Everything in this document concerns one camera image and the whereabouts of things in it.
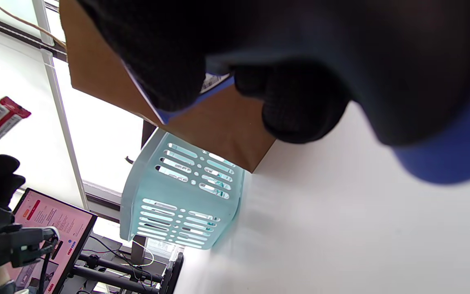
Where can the person's right hand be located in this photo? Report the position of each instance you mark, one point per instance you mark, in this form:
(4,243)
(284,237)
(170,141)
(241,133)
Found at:
(300,41)

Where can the brown paper bag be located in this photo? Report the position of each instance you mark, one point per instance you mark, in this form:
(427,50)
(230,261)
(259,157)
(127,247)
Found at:
(104,77)

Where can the black grey left hand controller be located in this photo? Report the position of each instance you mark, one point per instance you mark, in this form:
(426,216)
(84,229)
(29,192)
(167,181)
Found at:
(27,245)

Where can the black framed display screen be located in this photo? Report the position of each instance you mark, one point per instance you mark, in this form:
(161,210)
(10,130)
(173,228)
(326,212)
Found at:
(59,228)

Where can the black metal stand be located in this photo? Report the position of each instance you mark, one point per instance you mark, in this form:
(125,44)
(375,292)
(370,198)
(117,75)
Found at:
(116,269)

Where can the light blue plastic basket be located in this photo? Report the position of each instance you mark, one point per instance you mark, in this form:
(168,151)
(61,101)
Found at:
(178,192)

